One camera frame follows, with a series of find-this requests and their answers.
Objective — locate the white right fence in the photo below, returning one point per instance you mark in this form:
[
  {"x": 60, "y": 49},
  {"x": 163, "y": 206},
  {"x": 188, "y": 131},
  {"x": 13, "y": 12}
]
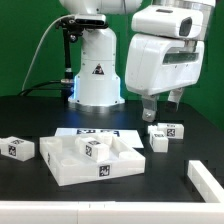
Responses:
[{"x": 208, "y": 187}]

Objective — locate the white front fence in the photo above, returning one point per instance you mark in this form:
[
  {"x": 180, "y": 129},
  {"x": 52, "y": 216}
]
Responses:
[{"x": 12, "y": 212}]

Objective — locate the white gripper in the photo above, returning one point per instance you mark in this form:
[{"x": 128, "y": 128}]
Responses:
[{"x": 156, "y": 65}]

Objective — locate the black camera on stand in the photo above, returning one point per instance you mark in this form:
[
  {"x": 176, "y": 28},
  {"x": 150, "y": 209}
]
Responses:
[{"x": 72, "y": 29}]

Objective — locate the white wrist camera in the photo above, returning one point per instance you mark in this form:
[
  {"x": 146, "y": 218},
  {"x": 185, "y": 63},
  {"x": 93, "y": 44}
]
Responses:
[{"x": 174, "y": 22}]

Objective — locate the white square tabletop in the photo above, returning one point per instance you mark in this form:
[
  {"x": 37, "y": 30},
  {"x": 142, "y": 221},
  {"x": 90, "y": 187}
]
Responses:
[{"x": 69, "y": 166}]

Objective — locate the paper sheet with tags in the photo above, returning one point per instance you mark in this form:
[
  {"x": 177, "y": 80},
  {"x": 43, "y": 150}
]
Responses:
[{"x": 130, "y": 137}]

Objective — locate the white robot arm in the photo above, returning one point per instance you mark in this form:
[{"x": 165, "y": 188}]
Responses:
[{"x": 97, "y": 86}]

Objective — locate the white fence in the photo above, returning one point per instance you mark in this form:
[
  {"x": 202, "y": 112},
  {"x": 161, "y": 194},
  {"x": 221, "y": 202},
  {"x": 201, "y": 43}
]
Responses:
[
  {"x": 12, "y": 212},
  {"x": 208, "y": 187}
]

